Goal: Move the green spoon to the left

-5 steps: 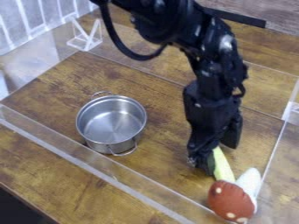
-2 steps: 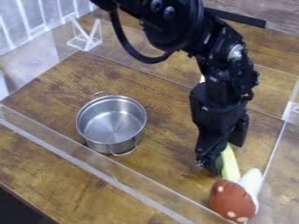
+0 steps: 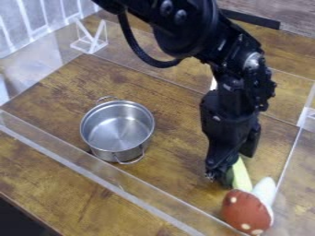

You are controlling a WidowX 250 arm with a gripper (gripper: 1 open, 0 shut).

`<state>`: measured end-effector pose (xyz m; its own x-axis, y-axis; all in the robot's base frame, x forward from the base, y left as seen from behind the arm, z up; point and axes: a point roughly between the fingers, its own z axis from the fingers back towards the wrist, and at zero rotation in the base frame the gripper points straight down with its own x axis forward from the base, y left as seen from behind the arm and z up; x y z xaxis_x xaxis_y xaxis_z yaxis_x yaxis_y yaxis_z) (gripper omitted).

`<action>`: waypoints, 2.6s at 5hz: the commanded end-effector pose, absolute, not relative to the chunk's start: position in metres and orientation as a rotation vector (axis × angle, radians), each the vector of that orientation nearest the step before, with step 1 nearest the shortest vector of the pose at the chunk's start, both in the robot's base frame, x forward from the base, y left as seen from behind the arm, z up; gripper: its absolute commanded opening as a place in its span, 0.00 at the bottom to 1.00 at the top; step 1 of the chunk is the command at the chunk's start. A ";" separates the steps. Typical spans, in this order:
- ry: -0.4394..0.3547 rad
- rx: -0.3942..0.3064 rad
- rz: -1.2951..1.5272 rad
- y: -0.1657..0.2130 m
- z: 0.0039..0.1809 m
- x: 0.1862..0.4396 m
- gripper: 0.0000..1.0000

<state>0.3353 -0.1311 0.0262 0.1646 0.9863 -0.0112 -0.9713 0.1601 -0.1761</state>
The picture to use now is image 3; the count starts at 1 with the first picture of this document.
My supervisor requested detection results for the clear acrylic triangle stand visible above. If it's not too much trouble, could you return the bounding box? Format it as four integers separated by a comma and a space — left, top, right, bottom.
70, 20, 108, 54

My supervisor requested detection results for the stainless steel pot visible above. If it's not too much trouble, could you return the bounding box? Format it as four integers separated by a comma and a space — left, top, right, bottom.
80, 96, 155, 165

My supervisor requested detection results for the black bar on table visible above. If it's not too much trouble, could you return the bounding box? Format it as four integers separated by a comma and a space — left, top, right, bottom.
220, 8, 280, 30

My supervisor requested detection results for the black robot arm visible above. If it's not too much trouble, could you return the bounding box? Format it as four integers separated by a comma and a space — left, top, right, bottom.
90, 0, 276, 185

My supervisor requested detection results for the clear acrylic front barrier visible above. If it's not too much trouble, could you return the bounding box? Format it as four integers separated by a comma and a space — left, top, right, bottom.
0, 110, 245, 236

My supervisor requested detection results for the brown plush mushroom toy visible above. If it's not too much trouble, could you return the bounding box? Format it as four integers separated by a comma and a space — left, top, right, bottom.
220, 177, 276, 236

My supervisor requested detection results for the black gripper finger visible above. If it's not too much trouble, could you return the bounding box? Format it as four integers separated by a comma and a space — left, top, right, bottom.
240, 124, 260, 158
205, 160, 233, 188

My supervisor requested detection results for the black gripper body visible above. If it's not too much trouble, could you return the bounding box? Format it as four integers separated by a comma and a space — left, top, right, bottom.
199, 90, 259, 166

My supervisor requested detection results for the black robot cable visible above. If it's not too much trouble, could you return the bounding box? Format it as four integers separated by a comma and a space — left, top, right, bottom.
116, 12, 183, 69

